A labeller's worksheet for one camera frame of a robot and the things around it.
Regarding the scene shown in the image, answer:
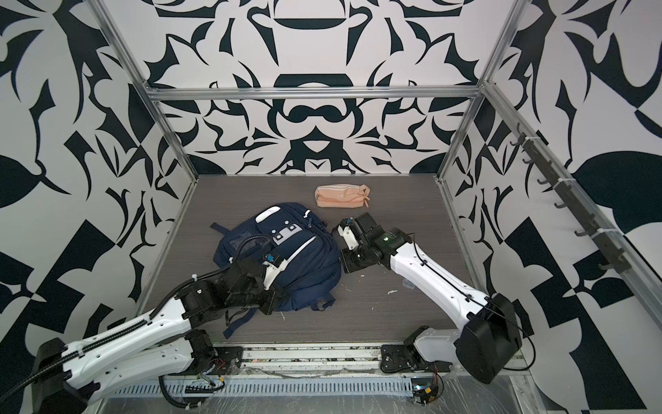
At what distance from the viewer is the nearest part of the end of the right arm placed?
557 millimetres

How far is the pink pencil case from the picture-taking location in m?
1.11

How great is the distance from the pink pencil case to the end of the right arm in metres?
0.41

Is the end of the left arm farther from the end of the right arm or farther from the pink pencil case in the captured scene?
the pink pencil case
